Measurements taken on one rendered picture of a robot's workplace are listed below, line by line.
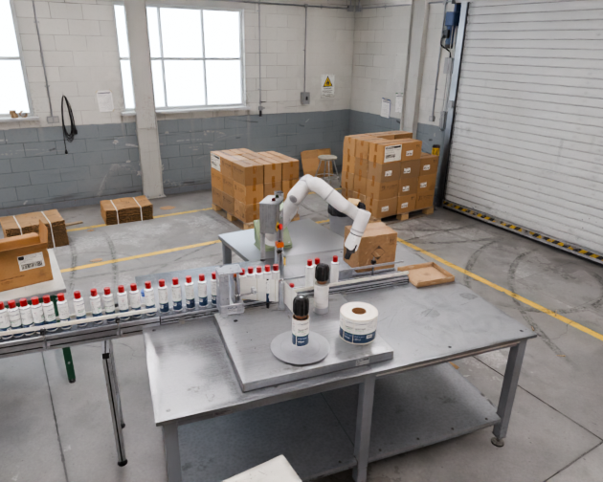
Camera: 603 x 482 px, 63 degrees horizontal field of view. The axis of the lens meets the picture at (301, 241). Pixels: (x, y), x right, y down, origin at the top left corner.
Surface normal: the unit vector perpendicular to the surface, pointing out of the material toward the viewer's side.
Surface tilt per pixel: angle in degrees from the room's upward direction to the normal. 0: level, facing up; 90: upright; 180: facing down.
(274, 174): 90
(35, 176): 90
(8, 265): 91
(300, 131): 90
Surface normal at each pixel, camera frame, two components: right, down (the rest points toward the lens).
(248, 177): 0.51, 0.32
